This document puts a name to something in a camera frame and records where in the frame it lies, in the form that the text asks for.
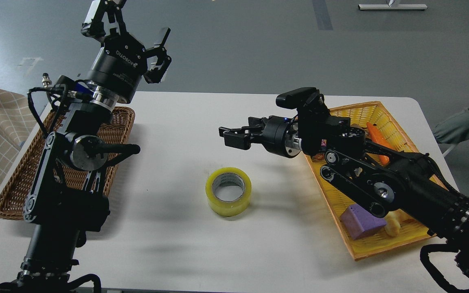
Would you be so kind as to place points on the person in green clothing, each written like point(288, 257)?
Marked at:
point(454, 129)

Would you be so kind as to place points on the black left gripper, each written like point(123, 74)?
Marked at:
point(118, 67)

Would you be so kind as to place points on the toy croissant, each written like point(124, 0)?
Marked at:
point(392, 227)

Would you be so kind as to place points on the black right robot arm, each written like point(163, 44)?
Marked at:
point(377, 178)

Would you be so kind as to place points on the yellow tape roll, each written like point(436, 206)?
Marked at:
point(228, 176)

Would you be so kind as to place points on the brown wicker basket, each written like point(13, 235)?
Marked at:
point(13, 195)

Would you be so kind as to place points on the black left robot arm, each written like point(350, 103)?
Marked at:
point(66, 198)

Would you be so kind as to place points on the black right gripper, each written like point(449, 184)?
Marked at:
point(277, 134)

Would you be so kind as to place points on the orange toy carrot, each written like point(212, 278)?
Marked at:
point(377, 137)

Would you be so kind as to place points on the purple foam cube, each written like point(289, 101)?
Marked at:
point(360, 223)

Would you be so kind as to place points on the yellow plastic basket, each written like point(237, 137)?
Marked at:
point(373, 112)

